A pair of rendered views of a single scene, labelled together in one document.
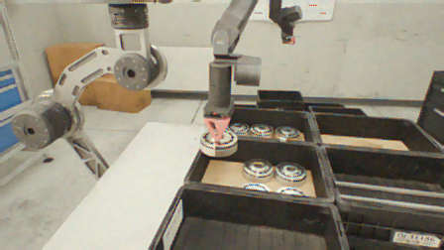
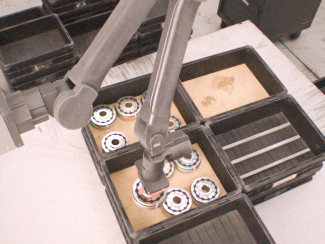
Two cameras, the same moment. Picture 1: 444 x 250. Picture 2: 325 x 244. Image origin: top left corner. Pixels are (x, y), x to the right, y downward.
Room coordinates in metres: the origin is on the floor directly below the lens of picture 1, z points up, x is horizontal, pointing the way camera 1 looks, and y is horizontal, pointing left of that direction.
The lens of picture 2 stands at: (0.25, 0.32, 2.09)
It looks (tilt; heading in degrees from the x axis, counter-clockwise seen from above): 54 degrees down; 320
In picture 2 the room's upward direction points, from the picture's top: 6 degrees clockwise
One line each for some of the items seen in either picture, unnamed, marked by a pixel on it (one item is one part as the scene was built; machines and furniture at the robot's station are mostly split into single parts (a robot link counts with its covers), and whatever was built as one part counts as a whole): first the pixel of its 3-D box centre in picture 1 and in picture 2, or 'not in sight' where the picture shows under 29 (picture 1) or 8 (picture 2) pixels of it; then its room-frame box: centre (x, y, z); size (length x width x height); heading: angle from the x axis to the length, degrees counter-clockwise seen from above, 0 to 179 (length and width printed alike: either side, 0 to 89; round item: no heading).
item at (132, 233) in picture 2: (258, 165); (170, 176); (0.71, -0.12, 0.92); 0.40 x 0.30 x 0.02; 79
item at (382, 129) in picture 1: (365, 145); (226, 90); (0.93, -0.57, 0.87); 0.40 x 0.30 x 0.11; 79
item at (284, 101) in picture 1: (277, 118); (76, 9); (2.31, -0.55, 0.37); 0.40 x 0.30 x 0.45; 84
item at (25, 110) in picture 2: not in sight; (24, 110); (0.79, 0.24, 1.45); 0.09 x 0.08 x 0.12; 174
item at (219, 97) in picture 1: (219, 96); (152, 169); (0.66, 0.00, 1.16); 0.10 x 0.07 x 0.07; 168
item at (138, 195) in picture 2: (218, 138); (150, 189); (0.66, 0.00, 1.04); 0.10 x 0.10 x 0.01
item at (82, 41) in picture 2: not in sight; (100, 51); (1.92, -0.51, 0.31); 0.40 x 0.30 x 0.34; 84
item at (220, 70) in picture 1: (222, 73); (156, 157); (0.66, -0.01, 1.22); 0.07 x 0.06 x 0.07; 83
